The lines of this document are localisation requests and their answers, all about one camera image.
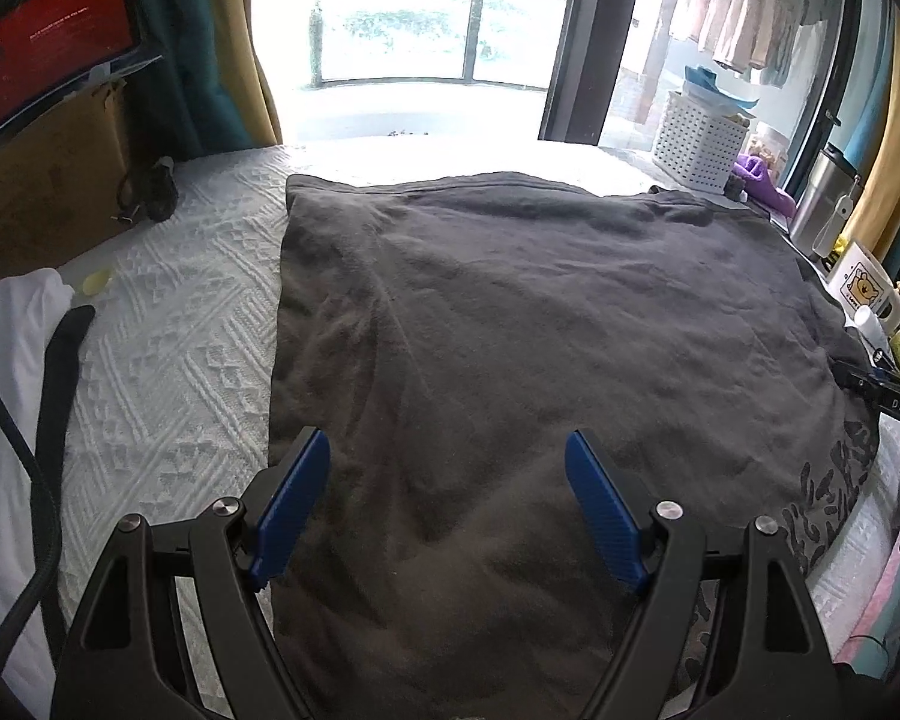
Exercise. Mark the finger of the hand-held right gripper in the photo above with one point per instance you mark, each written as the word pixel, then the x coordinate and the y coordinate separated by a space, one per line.
pixel 866 379

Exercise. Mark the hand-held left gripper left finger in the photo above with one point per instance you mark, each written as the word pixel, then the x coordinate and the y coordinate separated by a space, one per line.
pixel 292 510

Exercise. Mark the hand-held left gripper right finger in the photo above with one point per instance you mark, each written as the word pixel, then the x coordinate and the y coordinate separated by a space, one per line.
pixel 604 517

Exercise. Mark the dark gray t-shirt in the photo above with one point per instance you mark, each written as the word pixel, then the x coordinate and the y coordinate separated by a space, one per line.
pixel 495 315

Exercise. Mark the white plastic bottle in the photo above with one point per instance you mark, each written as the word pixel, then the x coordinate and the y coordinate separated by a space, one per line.
pixel 870 326

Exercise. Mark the white mug with bear print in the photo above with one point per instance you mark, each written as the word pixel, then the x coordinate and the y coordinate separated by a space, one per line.
pixel 862 285

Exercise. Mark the small yellow object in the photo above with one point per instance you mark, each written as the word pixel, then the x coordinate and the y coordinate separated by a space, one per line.
pixel 841 247

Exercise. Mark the steel thermos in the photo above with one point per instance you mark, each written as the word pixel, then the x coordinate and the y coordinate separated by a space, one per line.
pixel 817 202

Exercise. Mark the pink and teal cloth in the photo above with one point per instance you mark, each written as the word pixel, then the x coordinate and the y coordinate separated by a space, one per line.
pixel 892 615

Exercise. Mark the purple plush toy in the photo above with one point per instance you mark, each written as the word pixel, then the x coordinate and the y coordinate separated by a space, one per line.
pixel 769 191

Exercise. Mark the clear snack jar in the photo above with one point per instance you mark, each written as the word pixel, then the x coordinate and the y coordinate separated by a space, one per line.
pixel 769 146

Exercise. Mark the white woven basket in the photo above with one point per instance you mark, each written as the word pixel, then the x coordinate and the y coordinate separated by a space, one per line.
pixel 694 142

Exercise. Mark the pale yellow scrap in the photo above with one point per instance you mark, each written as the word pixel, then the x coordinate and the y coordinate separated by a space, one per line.
pixel 96 282

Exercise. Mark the white pillow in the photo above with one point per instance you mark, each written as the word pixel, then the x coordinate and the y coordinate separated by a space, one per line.
pixel 7 360

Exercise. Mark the blue item on basket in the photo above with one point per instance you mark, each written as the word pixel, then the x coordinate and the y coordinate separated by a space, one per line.
pixel 701 82

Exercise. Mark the small dark object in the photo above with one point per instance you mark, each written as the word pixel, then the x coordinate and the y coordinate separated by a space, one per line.
pixel 154 191

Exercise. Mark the gray hanging garment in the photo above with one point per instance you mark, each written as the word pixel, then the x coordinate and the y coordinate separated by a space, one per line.
pixel 795 22

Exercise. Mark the pink hanging garment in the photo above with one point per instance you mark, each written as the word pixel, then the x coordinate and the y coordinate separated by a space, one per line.
pixel 727 7

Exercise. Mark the brown cardboard box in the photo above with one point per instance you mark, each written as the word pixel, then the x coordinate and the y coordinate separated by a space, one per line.
pixel 45 187

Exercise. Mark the dark balcony railing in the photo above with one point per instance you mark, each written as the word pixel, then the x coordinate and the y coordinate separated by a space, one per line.
pixel 472 30

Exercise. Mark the tablet with red screen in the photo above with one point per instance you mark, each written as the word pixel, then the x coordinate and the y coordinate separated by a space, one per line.
pixel 60 22

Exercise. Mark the dark sliding door frame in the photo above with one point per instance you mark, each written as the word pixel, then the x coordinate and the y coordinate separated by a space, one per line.
pixel 577 52

